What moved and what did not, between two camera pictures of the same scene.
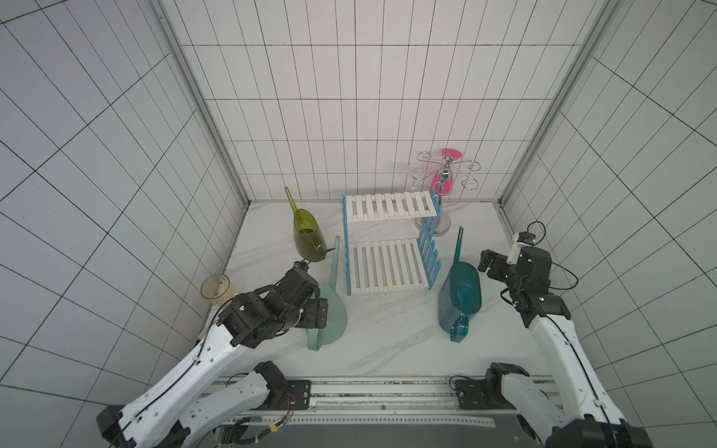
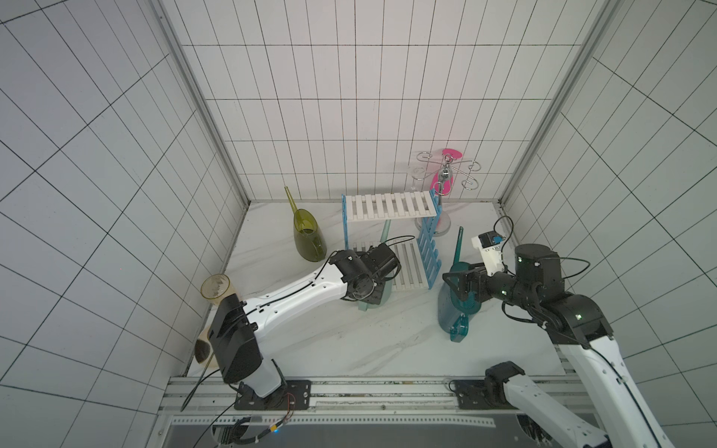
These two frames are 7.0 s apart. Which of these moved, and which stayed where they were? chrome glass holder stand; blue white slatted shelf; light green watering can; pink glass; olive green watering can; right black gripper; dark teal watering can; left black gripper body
Moved: light green watering can; left black gripper body; right black gripper
Stayed: blue white slatted shelf; dark teal watering can; pink glass; chrome glass holder stand; olive green watering can
